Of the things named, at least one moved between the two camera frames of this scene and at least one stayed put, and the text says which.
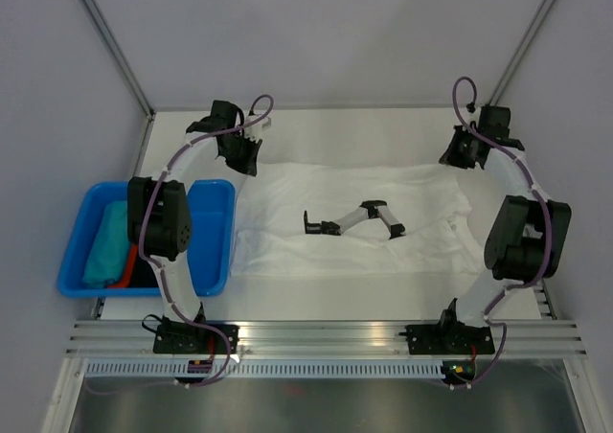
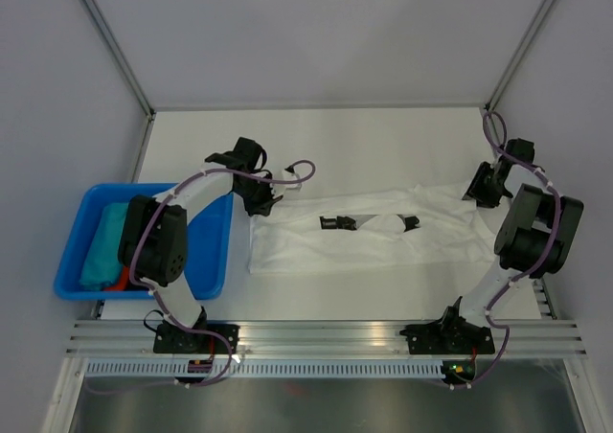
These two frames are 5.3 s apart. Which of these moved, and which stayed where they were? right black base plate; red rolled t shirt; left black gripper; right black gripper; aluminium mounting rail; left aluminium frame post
Moved: right black gripper; left black gripper
Stayed: aluminium mounting rail; red rolled t shirt; right black base plate; left aluminium frame post
